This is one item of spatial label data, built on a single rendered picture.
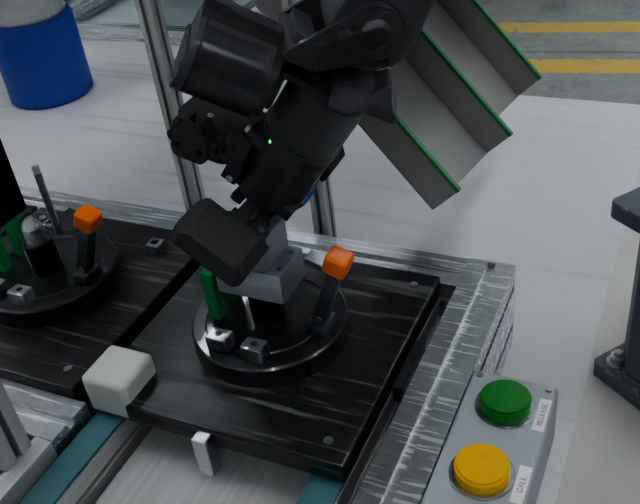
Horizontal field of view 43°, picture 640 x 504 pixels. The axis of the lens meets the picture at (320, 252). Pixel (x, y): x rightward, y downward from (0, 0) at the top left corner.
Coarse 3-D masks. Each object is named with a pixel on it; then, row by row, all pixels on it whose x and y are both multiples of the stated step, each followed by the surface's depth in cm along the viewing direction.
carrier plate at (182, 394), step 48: (192, 288) 79; (384, 288) 76; (432, 288) 75; (144, 336) 74; (384, 336) 70; (192, 384) 68; (288, 384) 67; (336, 384) 66; (384, 384) 66; (192, 432) 65; (240, 432) 63; (288, 432) 63; (336, 432) 62; (336, 480) 60
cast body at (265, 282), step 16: (272, 224) 66; (272, 240) 65; (272, 256) 66; (288, 256) 67; (256, 272) 66; (272, 272) 65; (288, 272) 66; (304, 272) 69; (224, 288) 68; (240, 288) 68; (256, 288) 67; (272, 288) 66; (288, 288) 67
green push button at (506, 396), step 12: (492, 384) 64; (504, 384) 64; (516, 384) 64; (480, 396) 63; (492, 396) 63; (504, 396) 63; (516, 396) 63; (528, 396) 62; (480, 408) 63; (492, 408) 62; (504, 408) 62; (516, 408) 62; (528, 408) 62; (492, 420) 62; (504, 420) 62; (516, 420) 62
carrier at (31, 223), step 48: (48, 192) 84; (0, 240) 80; (48, 240) 79; (96, 240) 85; (144, 240) 87; (0, 288) 77; (48, 288) 78; (96, 288) 78; (144, 288) 80; (0, 336) 76; (48, 336) 76; (96, 336) 75; (48, 384) 70
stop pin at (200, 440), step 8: (200, 432) 64; (192, 440) 64; (200, 440) 63; (208, 440) 63; (200, 448) 64; (208, 448) 64; (200, 456) 64; (208, 456) 64; (216, 456) 65; (200, 464) 65; (208, 464) 65; (216, 464) 65; (208, 472) 65; (216, 472) 65
